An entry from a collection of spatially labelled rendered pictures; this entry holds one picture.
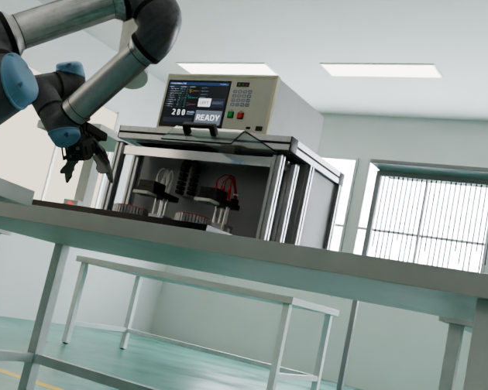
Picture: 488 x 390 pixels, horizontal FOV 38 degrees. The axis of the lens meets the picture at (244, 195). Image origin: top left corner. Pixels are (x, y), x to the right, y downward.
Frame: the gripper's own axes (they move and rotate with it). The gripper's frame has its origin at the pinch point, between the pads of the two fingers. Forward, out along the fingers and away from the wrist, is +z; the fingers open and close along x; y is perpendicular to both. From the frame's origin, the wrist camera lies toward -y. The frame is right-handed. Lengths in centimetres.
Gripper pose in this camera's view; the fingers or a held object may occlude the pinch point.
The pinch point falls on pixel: (91, 183)
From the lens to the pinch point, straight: 215.1
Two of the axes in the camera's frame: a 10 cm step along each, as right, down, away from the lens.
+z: 0.8, 9.6, 2.8
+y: -3.0, 2.9, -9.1
